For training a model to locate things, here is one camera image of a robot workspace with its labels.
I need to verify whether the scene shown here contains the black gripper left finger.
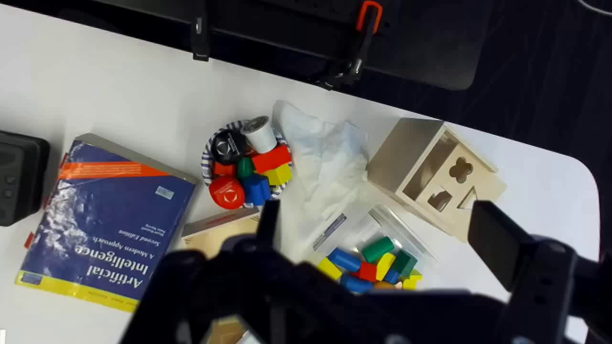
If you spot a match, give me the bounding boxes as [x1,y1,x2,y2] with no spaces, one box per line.
[121,199,409,344]

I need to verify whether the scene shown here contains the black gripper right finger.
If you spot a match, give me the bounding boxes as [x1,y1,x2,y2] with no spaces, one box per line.
[467,199,612,344]

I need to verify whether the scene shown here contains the black speaker box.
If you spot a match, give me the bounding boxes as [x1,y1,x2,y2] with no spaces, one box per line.
[0,130,52,228]

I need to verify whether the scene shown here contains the small open wooden box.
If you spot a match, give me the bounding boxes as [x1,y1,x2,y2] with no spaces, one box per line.
[180,209,264,344]

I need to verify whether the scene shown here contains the yellow toy block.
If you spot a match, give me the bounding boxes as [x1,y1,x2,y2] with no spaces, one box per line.
[402,270,425,293]
[316,257,344,283]
[264,163,295,188]
[375,251,398,283]

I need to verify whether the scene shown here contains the blue cylinder toy block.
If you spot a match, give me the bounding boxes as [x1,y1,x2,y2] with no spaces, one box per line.
[327,247,363,274]
[339,274,377,297]

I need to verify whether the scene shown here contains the red cylinder toy block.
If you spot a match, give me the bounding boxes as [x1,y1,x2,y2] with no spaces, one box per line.
[208,176,247,213]

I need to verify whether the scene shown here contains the small red toy block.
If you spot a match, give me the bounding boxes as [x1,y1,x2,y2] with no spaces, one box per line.
[212,161,237,180]
[354,260,379,285]

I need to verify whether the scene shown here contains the small green toy block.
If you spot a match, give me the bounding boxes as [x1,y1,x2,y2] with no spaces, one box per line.
[235,155,256,180]

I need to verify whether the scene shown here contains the green cylinder toy block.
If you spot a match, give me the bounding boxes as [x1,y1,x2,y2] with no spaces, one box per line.
[360,236,398,264]

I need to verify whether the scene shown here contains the red rectangular toy block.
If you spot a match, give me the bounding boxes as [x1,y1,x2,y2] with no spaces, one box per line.
[251,144,295,174]

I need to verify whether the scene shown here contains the colourful toy blocks pile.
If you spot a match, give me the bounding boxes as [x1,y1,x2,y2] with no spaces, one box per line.
[199,117,295,209]

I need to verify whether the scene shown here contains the black toy block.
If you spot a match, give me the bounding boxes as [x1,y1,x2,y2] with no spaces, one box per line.
[210,130,247,165]

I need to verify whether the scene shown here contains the crumpled white plastic bag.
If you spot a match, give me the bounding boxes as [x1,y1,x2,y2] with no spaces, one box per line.
[272,100,373,222]

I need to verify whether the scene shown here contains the white spool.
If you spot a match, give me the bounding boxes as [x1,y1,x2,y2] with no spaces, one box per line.
[241,115,277,155]

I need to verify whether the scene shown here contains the wooden shape sorter box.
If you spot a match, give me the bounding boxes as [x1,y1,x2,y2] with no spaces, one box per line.
[365,117,509,243]

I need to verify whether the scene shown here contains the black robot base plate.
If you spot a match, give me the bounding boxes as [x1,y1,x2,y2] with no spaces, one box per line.
[0,0,493,92]

